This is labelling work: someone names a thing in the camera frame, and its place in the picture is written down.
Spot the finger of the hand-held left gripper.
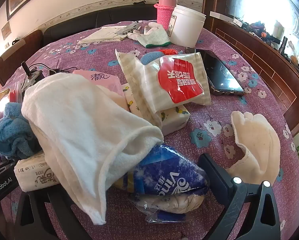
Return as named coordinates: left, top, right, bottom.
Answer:
left=0, top=161, right=17, bottom=179

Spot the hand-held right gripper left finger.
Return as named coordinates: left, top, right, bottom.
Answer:
left=14, top=185, right=92, bottom=240

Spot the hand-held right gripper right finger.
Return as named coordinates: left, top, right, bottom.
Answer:
left=198, top=154, right=281, bottom=240

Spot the blue tissue pack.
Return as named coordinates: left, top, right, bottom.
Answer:
left=112, top=144, right=211, bottom=224

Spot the lemon print tissue pack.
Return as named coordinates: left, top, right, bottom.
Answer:
left=124, top=83, right=190, bottom=136

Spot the white towel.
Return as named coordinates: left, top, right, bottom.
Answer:
left=21, top=73, right=164, bottom=225

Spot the striped wipes packet red label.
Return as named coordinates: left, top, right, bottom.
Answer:
left=115, top=50, right=211, bottom=128

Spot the pink tissue pack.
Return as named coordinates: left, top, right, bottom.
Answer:
left=73, top=70, right=129, bottom=112

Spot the white tissue pack brown print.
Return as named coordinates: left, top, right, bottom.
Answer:
left=14, top=154, right=62, bottom=193

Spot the blue knitted cloth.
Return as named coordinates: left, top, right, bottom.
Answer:
left=0, top=102, right=43, bottom=160

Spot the purple floral tablecloth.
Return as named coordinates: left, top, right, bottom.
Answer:
left=0, top=20, right=299, bottom=240

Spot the cream cloth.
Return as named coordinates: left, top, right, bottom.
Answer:
left=226, top=111, right=281, bottom=184

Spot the black smartphone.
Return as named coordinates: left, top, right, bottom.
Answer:
left=185, top=47, right=245, bottom=96

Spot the black electric motor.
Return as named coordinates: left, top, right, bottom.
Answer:
left=21, top=62, right=52, bottom=90

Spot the brown chair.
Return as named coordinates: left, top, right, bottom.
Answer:
left=0, top=29, right=43, bottom=85

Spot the blue fluffy cloth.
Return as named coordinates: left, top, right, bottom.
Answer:
left=141, top=51, right=165, bottom=65

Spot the small framed certificate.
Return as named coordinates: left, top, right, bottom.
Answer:
left=2, top=22, right=12, bottom=40

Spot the white work glove green cuff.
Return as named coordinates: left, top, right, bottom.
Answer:
left=127, top=22, right=170, bottom=48

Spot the white plastic jar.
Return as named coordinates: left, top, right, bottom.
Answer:
left=168, top=4, right=207, bottom=51

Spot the pile of assorted tools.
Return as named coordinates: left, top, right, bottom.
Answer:
left=229, top=15, right=299, bottom=80

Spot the silver foil packet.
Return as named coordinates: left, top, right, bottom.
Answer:
left=117, top=22, right=141, bottom=35

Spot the pink thermos with knitted sleeve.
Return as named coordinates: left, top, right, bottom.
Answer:
left=154, top=0, right=177, bottom=30

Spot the paper booklet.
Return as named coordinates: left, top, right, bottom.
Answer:
left=77, top=26, right=128, bottom=45

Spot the black sofa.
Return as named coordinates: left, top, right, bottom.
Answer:
left=43, top=4, right=160, bottom=48

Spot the black cable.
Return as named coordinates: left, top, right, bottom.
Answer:
left=29, top=65, right=78, bottom=76

